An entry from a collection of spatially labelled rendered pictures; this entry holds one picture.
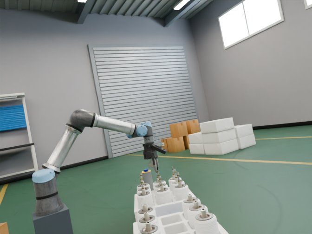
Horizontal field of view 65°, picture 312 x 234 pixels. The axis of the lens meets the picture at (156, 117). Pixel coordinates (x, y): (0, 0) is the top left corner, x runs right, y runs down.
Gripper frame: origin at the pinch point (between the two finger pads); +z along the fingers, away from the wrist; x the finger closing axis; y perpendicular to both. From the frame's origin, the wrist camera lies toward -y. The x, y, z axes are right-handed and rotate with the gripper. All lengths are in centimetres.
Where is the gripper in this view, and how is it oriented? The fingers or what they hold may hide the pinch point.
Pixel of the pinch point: (157, 168)
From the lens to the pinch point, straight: 183.8
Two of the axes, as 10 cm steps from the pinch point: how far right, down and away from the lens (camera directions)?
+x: -2.9, 0.3, -9.6
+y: -9.4, 1.9, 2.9
